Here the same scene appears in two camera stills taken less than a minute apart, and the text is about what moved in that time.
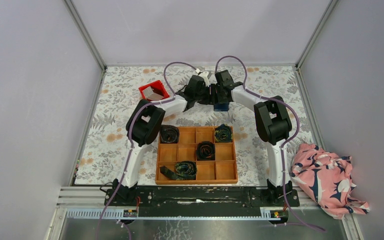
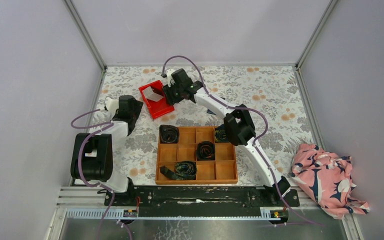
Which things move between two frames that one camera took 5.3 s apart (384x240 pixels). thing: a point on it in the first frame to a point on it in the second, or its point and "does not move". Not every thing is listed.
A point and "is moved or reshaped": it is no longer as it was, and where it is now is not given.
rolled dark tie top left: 169,134 does not move
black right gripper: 219,100 to 170,99
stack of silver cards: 149,94 does not move
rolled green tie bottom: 184,170 does not move
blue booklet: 221,106 is moved or reshaped
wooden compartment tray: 222,170 does not move
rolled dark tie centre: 205,151 does not move
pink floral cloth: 327,179 does not move
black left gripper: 204,97 to 134,114
